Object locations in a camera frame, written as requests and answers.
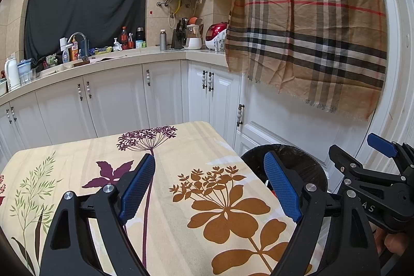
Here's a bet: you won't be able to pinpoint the red rice cooker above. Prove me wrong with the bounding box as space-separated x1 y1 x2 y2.
205 22 228 51

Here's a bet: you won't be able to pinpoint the black curtain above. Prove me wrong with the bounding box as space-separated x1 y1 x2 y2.
24 0 151 61

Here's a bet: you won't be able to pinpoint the white blue spray bottle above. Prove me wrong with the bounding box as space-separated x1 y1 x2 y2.
59 38 71 63

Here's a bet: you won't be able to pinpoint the white panelled door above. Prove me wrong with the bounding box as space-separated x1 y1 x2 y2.
233 72 376 180

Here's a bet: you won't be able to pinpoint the yellow gas hose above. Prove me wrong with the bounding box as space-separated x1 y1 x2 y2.
171 0 182 27

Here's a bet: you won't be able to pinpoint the white blender appliance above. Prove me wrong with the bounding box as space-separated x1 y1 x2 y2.
184 23 203 50

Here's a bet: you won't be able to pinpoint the white door frame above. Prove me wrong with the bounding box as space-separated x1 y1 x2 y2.
365 0 414 173

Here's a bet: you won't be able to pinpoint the beige kitchen countertop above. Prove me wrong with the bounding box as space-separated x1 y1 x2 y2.
0 48 227 105

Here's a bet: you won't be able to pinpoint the plaid cloth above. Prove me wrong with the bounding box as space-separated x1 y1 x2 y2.
224 0 393 121

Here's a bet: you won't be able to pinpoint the chrome faucet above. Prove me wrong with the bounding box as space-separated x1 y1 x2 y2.
66 32 89 58

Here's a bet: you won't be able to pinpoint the black lined trash bin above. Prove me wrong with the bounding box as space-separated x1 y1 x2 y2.
241 143 329 199

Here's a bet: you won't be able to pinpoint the white kitchen base cabinets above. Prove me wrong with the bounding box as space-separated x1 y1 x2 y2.
0 59 246 173

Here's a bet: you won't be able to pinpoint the black knife block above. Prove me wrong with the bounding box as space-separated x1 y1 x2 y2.
171 17 188 49

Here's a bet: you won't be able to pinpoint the clear water pitcher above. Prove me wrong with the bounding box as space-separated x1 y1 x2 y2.
18 59 35 86

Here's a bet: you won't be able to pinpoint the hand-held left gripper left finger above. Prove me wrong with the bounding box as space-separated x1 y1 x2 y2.
39 153 156 276

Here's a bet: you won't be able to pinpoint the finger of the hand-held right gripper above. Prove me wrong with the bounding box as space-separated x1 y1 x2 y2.
328 144 399 187
367 133 414 173

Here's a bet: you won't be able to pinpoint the yellow green packet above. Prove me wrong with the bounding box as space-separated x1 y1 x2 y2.
89 46 113 56

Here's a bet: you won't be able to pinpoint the orange dish soap bottle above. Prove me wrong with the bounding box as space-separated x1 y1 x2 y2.
70 37 80 61

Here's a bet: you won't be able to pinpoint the white kettle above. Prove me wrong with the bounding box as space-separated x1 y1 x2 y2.
4 58 20 92

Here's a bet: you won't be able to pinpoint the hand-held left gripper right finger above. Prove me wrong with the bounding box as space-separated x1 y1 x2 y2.
263 151 382 276

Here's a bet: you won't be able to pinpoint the person's right hand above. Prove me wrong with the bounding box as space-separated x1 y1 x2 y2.
372 227 411 264

